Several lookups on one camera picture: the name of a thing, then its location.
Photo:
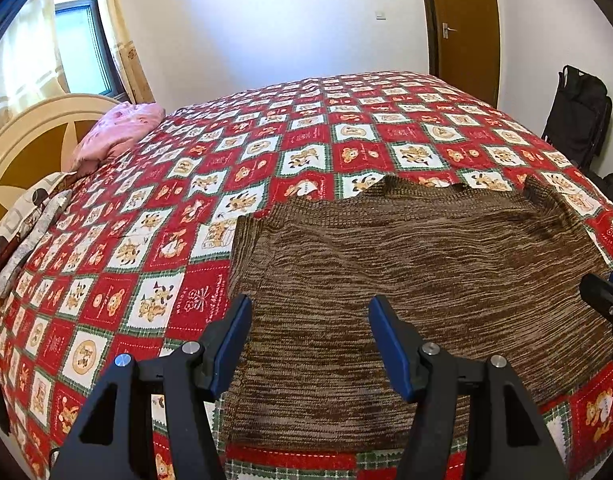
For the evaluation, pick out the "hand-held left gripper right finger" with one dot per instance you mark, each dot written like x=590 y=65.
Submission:
x=394 y=350

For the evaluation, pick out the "patterned pillow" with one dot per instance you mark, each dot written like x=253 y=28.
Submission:
x=31 y=230

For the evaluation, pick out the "cream wooden headboard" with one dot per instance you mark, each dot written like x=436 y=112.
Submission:
x=16 y=180

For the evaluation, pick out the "white light switch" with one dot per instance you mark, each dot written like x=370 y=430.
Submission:
x=381 y=15

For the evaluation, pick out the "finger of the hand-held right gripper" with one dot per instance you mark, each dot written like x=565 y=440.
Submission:
x=606 y=295

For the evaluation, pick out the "window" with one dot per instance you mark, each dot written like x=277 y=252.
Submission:
x=84 y=45

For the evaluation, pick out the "red checkered printed blanket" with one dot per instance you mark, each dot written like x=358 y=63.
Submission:
x=186 y=210

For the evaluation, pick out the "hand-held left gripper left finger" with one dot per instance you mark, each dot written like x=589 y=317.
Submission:
x=231 y=350

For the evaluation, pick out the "brown wooden door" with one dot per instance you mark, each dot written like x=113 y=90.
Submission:
x=466 y=35

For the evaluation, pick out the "black folded stroller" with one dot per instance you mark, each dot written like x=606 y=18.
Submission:
x=579 y=115

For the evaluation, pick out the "yellow patterned curtain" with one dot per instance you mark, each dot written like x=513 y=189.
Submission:
x=126 y=35

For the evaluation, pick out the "sheer white curtain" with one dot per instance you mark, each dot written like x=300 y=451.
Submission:
x=26 y=60

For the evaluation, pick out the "brown knit sweater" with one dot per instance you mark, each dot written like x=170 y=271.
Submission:
x=411 y=270

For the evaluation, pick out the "pink pillow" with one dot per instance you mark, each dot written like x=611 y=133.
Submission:
x=116 y=132

